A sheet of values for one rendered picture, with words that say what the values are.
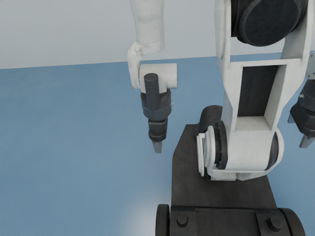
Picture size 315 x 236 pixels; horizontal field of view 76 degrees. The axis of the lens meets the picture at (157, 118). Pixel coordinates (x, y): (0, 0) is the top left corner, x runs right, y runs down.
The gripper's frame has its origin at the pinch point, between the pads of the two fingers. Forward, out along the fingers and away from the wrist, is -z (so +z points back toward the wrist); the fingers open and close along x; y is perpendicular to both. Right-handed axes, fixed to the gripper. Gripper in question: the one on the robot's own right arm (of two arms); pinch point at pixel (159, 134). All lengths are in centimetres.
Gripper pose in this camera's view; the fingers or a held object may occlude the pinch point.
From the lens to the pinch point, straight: 70.2
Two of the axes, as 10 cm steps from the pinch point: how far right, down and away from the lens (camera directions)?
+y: 9.9, 0.2, -1.3
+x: -1.1, 6.8, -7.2
